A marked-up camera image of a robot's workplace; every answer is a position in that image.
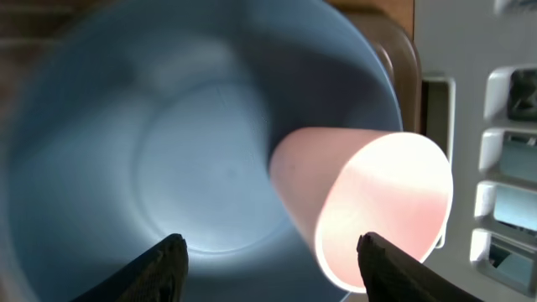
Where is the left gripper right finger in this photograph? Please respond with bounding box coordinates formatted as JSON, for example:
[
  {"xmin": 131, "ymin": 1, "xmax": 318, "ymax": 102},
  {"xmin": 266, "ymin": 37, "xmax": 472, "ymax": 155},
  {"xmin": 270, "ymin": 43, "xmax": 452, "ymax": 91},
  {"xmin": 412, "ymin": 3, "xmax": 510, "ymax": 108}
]
[{"xmin": 357, "ymin": 232, "xmax": 482, "ymax": 302}]

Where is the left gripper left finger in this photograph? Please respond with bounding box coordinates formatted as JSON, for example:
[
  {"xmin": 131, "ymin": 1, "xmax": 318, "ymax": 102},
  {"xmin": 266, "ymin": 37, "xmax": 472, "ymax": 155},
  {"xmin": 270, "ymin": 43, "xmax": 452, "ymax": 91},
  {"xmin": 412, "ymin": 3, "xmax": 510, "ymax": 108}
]
[{"xmin": 73, "ymin": 233, "xmax": 189, "ymax": 302}]

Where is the pink cup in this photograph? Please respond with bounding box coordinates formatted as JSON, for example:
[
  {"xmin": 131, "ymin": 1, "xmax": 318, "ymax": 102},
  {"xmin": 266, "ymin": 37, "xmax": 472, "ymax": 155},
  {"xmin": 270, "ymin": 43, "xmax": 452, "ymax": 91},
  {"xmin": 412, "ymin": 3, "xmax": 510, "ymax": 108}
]
[{"xmin": 269, "ymin": 128, "xmax": 453, "ymax": 293}]

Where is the dark blue plate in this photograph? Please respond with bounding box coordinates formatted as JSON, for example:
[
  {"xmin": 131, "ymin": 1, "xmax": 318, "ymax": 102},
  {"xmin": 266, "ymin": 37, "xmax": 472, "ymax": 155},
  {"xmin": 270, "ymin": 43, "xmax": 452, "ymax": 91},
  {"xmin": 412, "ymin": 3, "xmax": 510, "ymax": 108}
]
[{"xmin": 1, "ymin": 0, "xmax": 402, "ymax": 301}]

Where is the grey dishwasher rack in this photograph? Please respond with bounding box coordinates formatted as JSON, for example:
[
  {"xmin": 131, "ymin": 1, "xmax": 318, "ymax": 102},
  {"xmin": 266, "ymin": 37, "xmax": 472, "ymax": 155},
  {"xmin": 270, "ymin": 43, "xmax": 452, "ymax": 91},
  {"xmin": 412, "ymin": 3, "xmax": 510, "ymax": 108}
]
[{"xmin": 414, "ymin": 0, "xmax": 536, "ymax": 301}]

